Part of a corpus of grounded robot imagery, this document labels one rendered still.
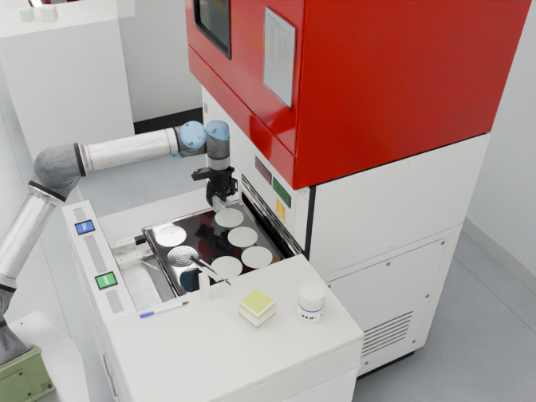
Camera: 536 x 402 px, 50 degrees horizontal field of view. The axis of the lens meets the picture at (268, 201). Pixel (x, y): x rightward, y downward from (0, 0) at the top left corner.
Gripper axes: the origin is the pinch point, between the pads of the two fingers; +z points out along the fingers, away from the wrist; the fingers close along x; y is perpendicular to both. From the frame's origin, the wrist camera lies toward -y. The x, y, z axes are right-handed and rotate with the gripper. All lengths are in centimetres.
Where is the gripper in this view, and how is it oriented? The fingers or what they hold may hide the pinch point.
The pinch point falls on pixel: (215, 208)
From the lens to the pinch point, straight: 205.1
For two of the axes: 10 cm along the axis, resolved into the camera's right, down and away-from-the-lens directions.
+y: 8.3, 3.6, -4.1
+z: -0.2, 7.7, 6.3
